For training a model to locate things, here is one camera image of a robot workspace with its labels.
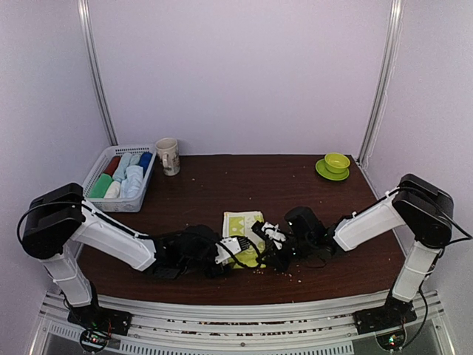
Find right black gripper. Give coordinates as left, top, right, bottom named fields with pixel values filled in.
left=257, top=235, right=314, bottom=272

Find yellow green patterned towel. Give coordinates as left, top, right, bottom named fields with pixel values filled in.
left=222, top=211, right=265, bottom=267

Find light blue towel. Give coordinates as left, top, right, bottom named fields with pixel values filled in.
left=120, top=165, right=143, bottom=199
left=112, top=152, right=132, bottom=183

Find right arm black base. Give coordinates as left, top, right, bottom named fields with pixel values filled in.
left=353, top=306, right=417, bottom=335

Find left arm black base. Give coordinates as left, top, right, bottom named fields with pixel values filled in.
left=67, top=305, right=132, bottom=336

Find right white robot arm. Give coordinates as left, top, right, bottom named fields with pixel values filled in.
left=251, top=174, right=454, bottom=327

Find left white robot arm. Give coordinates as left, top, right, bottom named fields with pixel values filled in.
left=16, top=183, right=243, bottom=328

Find green saucer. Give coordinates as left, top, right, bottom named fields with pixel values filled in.
left=314, top=158, right=350, bottom=182

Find green cup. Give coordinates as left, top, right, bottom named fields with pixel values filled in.
left=324, top=152, right=350, bottom=174

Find rolled white towel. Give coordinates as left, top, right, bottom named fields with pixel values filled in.
left=103, top=180, right=121, bottom=199

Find beige ceramic mug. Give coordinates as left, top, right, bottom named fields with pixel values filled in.
left=154, top=138, right=180, bottom=177

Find white plastic basket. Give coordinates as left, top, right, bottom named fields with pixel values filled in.
left=82, top=143, right=157, bottom=213

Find rolled dark blue towel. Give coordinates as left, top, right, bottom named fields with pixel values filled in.
left=138, top=152, right=153, bottom=174

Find rolled light blue towel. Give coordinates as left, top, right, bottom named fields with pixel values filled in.
left=112, top=152, right=132, bottom=183

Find rolled pale teal towel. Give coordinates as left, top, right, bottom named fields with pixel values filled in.
left=129, top=154, right=141, bottom=166

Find rolled green towel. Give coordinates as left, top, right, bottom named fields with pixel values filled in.
left=88, top=174, right=113, bottom=199

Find rolled brown towel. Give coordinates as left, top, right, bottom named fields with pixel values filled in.
left=103, top=156, right=121, bottom=176

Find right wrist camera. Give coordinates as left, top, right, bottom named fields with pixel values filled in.
left=251, top=221, right=287, bottom=245

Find aluminium front rail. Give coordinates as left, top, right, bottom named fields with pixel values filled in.
left=27, top=291, right=460, bottom=354

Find right aluminium frame post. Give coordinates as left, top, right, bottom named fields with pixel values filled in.
left=358, top=0, right=404, bottom=167

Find aluminium frame post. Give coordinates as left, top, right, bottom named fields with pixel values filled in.
left=358, top=0, right=404, bottom=167
left=77, top=0, right=118, bottom=146

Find left aluminium frame post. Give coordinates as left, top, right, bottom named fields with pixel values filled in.
left=77, top=0, right=118, bottom=146

